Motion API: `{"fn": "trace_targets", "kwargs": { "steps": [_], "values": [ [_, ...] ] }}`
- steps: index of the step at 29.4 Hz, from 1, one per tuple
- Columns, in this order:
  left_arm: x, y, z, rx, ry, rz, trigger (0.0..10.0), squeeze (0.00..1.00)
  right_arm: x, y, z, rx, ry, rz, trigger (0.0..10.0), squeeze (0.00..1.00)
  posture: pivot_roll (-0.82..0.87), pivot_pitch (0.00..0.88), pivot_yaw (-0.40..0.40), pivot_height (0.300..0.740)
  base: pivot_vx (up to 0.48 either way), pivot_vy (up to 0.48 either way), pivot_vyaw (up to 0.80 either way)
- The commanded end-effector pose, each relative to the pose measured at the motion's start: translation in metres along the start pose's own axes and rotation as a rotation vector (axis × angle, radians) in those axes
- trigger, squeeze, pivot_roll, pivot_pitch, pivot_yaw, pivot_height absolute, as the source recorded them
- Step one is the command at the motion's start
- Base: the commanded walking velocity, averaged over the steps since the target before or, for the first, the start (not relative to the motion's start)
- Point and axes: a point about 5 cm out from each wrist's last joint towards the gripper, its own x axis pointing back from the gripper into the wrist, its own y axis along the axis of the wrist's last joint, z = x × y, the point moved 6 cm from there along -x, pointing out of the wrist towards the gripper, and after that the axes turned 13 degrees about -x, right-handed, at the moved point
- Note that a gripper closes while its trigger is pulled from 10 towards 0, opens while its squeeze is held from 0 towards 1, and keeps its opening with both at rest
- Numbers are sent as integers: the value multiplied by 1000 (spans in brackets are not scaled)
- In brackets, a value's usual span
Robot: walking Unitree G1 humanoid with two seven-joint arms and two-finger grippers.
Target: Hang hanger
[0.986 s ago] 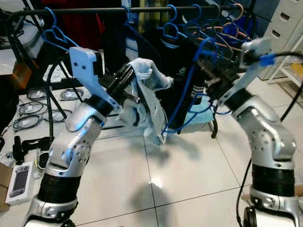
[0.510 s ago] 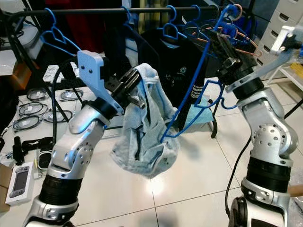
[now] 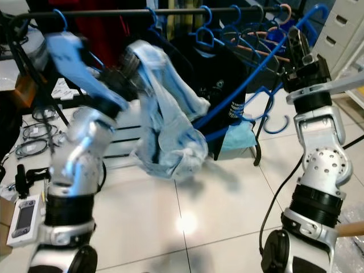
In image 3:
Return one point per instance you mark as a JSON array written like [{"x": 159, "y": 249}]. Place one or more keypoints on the black clothes rack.
[{"x": 182, "y": 10}]

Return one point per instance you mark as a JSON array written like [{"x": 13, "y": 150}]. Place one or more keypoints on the white drawer cabinet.
[{"x": 341, "y": 28}]

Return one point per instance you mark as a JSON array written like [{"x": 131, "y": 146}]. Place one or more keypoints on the black camera rig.
[{"x": 21, "y": 182}]

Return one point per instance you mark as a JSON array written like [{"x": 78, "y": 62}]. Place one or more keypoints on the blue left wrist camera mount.
[{"x": 74, "y": 62}]

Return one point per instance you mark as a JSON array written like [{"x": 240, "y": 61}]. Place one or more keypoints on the red garment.
[{"x": 108, "y": 23}]

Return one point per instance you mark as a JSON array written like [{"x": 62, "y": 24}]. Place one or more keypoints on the blue bag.
[{"x": 281, "y": 37}]

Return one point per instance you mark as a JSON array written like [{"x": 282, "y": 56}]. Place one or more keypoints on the light blue denim shorts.
[{"x": 165, "y": 136}]

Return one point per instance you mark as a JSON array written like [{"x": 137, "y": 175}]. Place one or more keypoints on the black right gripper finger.
[
  {"x": 306, "y": 45},
  {"x": 294, "y": 48}
]

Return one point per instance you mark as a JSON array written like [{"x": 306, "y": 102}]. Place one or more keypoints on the wooden chair leg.
[{"x": 354, "y": 229}]

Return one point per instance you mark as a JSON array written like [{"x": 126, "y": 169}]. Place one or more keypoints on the white handheld game console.
[{"x": 25, "y": 219}]

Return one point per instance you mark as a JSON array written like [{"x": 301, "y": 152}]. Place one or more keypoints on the pile of white packets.
[{"x": 68, "y": 88}]

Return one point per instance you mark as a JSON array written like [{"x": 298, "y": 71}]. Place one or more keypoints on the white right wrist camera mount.
[{"x": 347, "y": 82}]

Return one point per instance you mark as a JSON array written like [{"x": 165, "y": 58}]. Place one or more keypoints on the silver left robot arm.
[{"x": 74, "y": 170}]

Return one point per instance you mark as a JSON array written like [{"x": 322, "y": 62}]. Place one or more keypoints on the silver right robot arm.
[{"x": 324, "y": 170}]

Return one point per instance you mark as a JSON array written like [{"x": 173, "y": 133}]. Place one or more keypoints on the open brown cardboard box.
[{"x": 27, "y": 91}]

